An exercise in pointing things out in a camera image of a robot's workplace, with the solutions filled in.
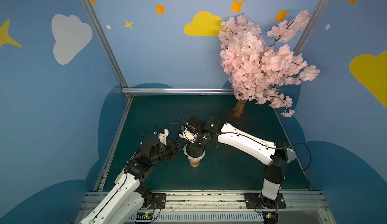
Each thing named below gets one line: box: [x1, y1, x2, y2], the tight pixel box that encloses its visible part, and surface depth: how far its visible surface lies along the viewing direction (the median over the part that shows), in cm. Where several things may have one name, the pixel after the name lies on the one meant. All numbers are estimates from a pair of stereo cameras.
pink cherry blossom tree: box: [218, 10, 320, 118], surface depth 73 cm
